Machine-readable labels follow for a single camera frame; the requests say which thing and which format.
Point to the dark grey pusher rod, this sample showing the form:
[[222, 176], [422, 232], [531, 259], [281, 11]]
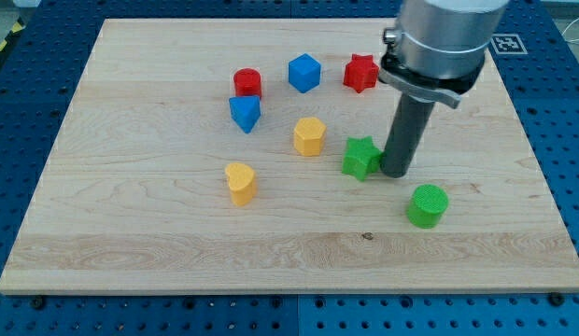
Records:
[[408, 125]]

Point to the yellow heart block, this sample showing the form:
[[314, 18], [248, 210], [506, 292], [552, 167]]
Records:
[[241, 180]]

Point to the green cylinder block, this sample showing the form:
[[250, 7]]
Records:
[[427, 205]]

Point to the blue cube block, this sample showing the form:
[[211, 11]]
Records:
[[304, 73]]

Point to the yellow black hazard tape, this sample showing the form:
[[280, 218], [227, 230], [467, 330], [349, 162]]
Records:
[[11, 39]]

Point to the green star block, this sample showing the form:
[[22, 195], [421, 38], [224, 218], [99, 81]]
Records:
[[361, 157]]

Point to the yellow hexagon block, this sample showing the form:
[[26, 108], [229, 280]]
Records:
[[309, 136]]

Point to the wooden board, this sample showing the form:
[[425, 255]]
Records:
[[134, 200]]

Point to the red star block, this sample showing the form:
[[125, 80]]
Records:
[[361, 73]]

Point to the fiducial marker tag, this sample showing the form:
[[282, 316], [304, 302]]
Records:
[[508, 44]]

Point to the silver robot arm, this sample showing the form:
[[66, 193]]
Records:
[[435, 53]]

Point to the red cylinder block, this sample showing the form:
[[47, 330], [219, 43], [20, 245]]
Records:
[[247, 82]]

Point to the blue triangle block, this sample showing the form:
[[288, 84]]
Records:
[[245, 111]]

